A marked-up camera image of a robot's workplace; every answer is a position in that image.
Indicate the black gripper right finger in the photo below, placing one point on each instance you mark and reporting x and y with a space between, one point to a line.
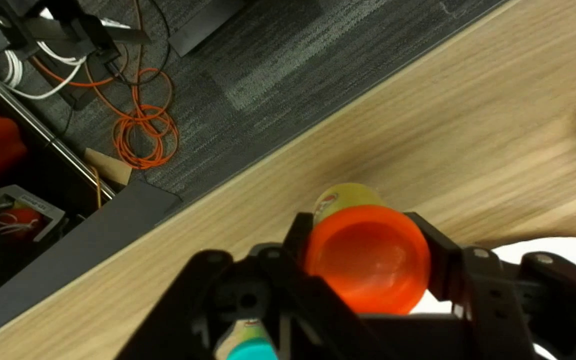
439 256

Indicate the tan paper cone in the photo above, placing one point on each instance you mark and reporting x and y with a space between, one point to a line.
108 167

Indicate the white paper plate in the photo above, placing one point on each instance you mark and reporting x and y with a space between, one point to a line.
555 252

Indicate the teal lid dough tub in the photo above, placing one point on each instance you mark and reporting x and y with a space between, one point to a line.
249 342

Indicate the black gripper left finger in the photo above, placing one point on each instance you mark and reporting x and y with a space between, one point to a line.
296 240

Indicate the orange lid dough tub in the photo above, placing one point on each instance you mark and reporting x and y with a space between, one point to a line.
369 261

